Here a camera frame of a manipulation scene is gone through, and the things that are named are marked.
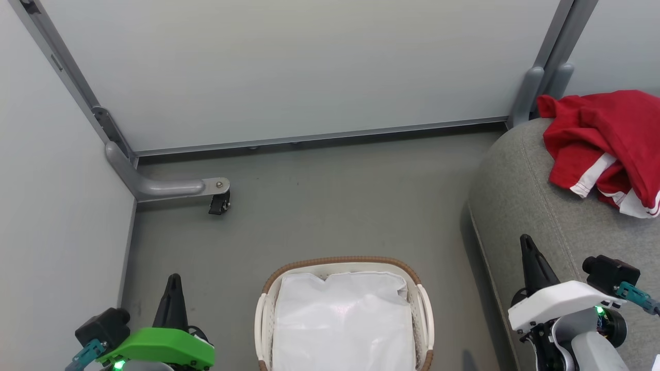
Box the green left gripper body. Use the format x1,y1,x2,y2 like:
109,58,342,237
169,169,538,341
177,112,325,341
95,326,216,371

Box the teal right camera connector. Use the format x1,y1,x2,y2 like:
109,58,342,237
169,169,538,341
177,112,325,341
614,281,660,316

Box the red white-trimmed shorts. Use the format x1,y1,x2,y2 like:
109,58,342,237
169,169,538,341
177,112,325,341
549,139,660,220

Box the grey double partition post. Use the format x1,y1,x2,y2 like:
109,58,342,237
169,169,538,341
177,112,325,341
507,0,600,128

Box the grey partition bottom rail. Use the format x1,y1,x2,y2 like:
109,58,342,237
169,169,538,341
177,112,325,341
133,115,509,157

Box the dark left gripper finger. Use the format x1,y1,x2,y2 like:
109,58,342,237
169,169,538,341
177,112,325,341
152,273,189,330

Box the cream wicker-rimmed laundry basket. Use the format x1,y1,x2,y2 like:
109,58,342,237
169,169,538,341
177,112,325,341
254,256,435,371

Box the red basketball jersey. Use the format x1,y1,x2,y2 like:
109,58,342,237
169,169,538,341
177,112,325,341
536,90,660,171

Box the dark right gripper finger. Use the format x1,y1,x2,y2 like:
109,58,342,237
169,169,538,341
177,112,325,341
519,234,560,295

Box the teal left camera connector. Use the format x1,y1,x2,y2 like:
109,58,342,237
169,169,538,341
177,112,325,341
64,339,107,371

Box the grey partition foot bracket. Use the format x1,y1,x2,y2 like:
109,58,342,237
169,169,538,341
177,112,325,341
105,141,230,203

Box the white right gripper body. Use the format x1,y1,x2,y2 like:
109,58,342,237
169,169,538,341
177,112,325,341
507,280,615,371

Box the teal camera connector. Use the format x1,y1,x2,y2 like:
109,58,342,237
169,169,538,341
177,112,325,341
614,281,660,316
64,339,107,371

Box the grey fabric sofa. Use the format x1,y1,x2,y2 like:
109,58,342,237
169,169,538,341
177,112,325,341
467,117,660,371

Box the grey slanted partition post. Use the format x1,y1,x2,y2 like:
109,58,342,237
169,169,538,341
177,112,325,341
9,0,139,166

